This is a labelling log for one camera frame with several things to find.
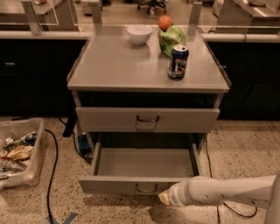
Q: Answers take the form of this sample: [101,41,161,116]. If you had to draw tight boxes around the grey drawer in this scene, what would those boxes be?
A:
[79,143,202,195]
[76,107,220,133]

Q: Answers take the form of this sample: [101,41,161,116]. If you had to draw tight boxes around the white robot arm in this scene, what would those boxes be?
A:
[158,172,280,224]

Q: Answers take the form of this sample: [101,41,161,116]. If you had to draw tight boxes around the grey metal drawer cabinet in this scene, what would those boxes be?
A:
[67,26,230,146]

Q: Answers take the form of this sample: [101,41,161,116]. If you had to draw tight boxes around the blue power box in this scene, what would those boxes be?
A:
[78,135,91,154]

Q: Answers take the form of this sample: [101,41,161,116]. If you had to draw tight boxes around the blue soda can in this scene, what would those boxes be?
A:
[168,44,189,80]

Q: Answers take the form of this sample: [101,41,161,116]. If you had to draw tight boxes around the crumpled snack bags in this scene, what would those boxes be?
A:
[0,131,38,172]

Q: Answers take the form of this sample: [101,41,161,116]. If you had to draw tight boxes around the green chip bag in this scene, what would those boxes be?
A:
[158,25,186,57]

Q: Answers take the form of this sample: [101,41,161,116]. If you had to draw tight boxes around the white ceramic bowl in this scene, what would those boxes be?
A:
[127,24,153,46]

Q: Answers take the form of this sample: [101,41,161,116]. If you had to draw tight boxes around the clear plastic bin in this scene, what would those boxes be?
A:
[0,118,48,191]

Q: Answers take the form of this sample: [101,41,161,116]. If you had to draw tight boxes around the orange fruit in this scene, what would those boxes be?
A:
[158,16,172,32]

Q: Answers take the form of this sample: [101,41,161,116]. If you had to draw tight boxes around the black office chair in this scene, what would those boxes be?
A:
[137,0,170,18]

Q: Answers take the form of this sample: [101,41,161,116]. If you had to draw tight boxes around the black cable right floor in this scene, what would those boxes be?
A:
[204,136,258,224]

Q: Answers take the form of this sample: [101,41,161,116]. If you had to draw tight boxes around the black cable floor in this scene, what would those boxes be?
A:
[204,136,258,224]
[44,128,60,224]

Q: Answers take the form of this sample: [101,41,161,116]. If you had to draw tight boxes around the black cable left floor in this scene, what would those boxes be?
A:
[44,128,60,224]

